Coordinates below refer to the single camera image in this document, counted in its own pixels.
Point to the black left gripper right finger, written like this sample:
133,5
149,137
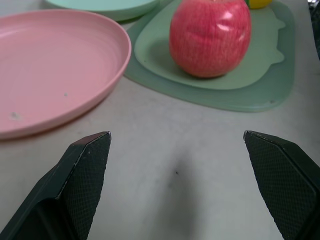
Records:
282,180

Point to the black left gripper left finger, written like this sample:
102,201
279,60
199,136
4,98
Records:
75,180

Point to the pink plate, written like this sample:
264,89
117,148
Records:
50,65

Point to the green plate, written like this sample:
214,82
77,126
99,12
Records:
107,7

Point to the yellow fruit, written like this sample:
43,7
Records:
258,3

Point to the green silicone mat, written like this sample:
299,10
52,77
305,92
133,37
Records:
250,95

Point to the dark robot part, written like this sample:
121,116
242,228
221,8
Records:
315,27

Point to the red apple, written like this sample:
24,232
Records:
210,37

